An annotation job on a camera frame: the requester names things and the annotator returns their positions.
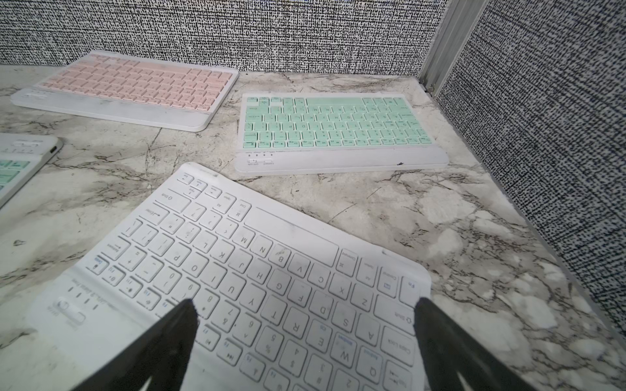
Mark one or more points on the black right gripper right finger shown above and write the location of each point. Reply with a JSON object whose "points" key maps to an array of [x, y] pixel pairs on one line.
{"points": [[454, 360]]}

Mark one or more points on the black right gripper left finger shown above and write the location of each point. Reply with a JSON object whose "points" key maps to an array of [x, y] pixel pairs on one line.
{"points": [[157, 360]]}

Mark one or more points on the white keyboard white keys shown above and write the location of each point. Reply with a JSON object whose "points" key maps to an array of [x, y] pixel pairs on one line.
{"points": [[284, 301]]}

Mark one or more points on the green key keyboard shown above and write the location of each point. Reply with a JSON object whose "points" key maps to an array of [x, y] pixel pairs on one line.
{"points": [[22, 156], [326, 133]]}

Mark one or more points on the pink key keyboard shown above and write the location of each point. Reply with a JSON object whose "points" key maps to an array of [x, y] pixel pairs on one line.
{"points": [[121, 88]]}

